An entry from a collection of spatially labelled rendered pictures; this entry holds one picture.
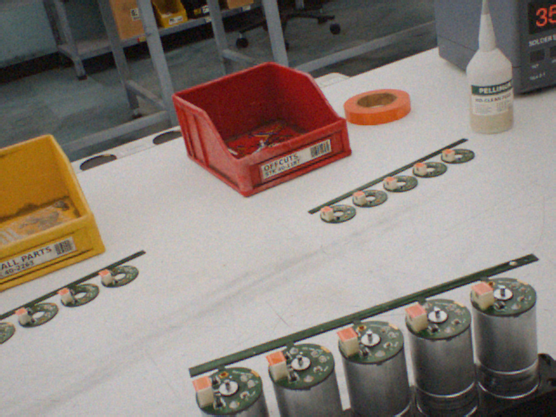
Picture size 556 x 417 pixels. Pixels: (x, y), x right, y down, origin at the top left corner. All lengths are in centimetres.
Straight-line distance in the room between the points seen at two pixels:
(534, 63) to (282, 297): 33
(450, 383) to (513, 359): 3
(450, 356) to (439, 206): 22
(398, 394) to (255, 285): 18
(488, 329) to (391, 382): 4
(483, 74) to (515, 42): 7
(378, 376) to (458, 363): 3
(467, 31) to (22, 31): 409
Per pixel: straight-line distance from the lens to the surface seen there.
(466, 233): 47
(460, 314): 29
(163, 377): 40
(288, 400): 28
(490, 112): 60
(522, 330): 30
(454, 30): 74
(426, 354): 29
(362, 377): 28
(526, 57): 65
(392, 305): 30
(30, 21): 468
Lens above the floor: 99
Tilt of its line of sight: 26 degrees down
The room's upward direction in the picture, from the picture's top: 12 degrees counter-clockwise
